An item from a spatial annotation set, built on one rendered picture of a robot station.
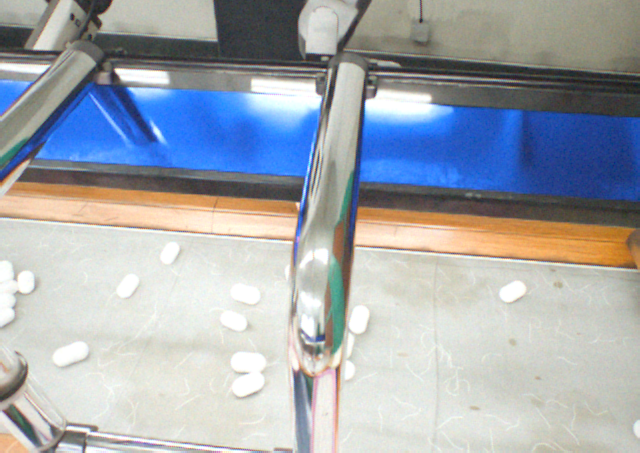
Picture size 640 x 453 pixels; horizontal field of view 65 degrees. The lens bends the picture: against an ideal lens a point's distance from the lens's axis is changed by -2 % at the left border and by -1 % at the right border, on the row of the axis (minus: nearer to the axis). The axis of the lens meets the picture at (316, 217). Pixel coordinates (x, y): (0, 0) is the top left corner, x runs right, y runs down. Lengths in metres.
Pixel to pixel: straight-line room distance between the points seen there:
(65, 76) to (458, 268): 0.53
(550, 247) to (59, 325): 0.62
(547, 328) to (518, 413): 0.12
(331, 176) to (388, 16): 2.34
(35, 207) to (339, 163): 0.67
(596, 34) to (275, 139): 2.43
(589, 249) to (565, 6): 1.92
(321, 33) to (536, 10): 2.00
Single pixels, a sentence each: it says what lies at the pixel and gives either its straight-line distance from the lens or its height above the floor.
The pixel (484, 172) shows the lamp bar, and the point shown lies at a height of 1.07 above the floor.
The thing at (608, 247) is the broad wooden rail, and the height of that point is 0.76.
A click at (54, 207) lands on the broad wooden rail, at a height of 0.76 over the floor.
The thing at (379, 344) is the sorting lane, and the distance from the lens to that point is 0.60.
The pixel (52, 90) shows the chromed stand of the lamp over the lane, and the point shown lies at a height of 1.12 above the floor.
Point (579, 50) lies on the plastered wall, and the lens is 2.68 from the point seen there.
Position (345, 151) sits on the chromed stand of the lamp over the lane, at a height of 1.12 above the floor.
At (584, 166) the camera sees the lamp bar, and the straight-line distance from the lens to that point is 0.32.
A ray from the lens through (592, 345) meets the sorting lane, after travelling 0.68.
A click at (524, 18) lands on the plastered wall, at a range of 2.57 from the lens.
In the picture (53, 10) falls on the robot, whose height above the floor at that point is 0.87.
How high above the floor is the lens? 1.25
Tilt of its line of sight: 44 degrees down
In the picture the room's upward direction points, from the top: straight up
